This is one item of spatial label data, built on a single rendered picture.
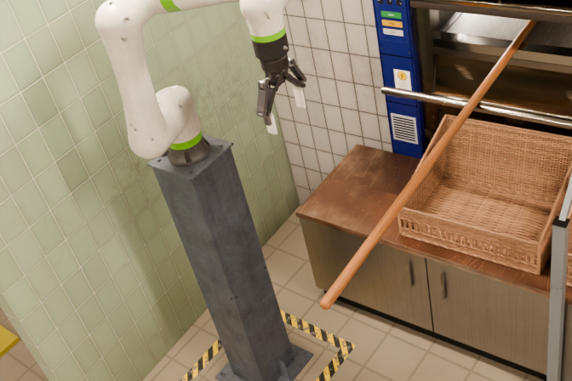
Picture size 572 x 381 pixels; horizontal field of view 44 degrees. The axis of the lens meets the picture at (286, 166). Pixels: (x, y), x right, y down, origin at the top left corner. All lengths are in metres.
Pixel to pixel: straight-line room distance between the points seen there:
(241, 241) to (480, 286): 0.91
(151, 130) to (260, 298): 0.98
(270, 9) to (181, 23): 1.25
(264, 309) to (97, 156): 0.90
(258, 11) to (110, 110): 1.16
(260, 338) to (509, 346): 0.98
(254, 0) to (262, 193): 2.00
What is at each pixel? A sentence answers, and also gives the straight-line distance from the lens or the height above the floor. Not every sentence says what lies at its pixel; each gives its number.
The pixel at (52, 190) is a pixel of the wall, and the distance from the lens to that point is 2.72.
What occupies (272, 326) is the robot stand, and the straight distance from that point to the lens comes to 3.01.
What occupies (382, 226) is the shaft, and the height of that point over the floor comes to 1.20.
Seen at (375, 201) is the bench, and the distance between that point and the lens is 3.02.
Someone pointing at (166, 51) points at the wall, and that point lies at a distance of 2.96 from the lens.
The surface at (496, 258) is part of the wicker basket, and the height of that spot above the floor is 0.61.
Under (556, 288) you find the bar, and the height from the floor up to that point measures 0.67.
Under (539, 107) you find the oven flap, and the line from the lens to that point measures 2.83.
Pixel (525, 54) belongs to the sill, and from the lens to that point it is 2.75.
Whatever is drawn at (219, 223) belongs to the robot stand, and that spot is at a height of 0.95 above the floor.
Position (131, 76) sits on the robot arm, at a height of 1.64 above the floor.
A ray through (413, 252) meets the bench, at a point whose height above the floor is 0.56.
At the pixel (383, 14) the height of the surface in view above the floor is 1.28.
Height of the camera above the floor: 2.55
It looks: 36 degrees down
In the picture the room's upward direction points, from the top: 14 degrees counter-clockwise
